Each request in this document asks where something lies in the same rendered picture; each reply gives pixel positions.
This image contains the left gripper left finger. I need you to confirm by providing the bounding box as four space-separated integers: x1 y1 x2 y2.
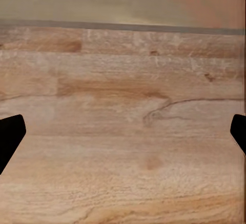
0 114 26 175

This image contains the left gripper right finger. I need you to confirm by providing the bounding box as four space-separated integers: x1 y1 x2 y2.
230 114 246 154

